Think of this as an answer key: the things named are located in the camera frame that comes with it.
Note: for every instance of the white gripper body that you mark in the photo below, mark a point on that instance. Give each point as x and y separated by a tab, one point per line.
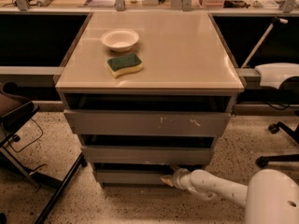
179	178

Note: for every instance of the grey bottom drawer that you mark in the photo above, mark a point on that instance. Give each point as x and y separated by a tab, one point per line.
129	178

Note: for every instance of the grey drawer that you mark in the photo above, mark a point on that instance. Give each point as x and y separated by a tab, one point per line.
148	123
129	178
148	155

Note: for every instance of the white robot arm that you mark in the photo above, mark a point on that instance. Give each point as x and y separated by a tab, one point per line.
271	197

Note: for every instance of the grey middle drawer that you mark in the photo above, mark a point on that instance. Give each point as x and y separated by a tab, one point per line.
148	155

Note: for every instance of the grey drawer cabinet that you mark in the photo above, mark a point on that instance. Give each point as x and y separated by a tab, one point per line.
186	68

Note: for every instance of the grey top drawer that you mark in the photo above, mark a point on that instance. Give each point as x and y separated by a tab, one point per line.
148	123

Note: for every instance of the black office chair base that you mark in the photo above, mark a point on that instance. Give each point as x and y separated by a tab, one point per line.
276	141

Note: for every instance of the green yellow sponge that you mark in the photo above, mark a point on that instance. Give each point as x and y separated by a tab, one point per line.
123	65

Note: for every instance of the white chair armrest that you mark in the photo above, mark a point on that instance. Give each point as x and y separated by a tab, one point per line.
273	75

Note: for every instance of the white bowl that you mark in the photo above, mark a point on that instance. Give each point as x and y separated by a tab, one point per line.
120	40

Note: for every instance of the white stick with black tip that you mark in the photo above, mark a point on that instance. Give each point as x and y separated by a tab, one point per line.
263	37

